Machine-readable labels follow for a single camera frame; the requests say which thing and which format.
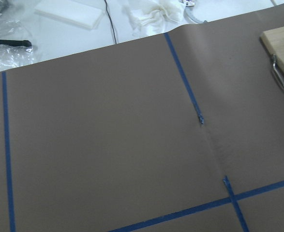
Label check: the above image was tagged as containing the white folded paper stack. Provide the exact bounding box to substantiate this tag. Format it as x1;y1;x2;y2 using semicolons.
35;0;104;29

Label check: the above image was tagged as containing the white crumpled cloth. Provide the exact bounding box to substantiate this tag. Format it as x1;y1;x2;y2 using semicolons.
123;0;185;38

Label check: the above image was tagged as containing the clear plastic bag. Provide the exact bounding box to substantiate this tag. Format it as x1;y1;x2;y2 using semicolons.
0;0;36;72

